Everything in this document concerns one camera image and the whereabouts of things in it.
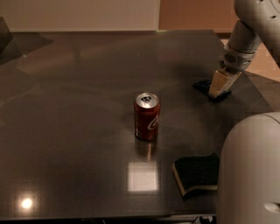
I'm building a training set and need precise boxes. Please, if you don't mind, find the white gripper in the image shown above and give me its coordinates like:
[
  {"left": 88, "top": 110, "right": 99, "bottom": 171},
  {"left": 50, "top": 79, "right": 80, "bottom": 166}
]
[{"left": 208, "top": 45, "right": 255, "bottom": 98}]

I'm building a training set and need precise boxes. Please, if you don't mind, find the blue rxbar blueberry wrapper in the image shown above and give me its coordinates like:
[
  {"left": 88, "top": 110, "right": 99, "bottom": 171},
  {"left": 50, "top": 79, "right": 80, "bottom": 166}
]
[{"left": 192, "top": 80, "right": 231, "bottom": 102}]

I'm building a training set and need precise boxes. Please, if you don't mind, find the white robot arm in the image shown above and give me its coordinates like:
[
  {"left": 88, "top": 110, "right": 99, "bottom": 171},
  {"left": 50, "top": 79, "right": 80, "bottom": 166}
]
[{"left": 209, "top": 0, "right": 280, "bottom": 224}]

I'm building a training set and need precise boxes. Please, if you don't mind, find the red coke can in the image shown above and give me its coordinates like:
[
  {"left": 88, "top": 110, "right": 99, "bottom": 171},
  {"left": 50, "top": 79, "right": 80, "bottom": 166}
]
[{"left": 134, "top": 92, "right": 160, "bottom": 141}]

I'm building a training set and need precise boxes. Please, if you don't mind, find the green yellow sponge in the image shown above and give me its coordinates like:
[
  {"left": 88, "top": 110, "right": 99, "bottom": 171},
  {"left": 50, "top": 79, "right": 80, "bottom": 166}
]
[{"left": 172, "top": 153, "right": 220, "bottom": 196}]

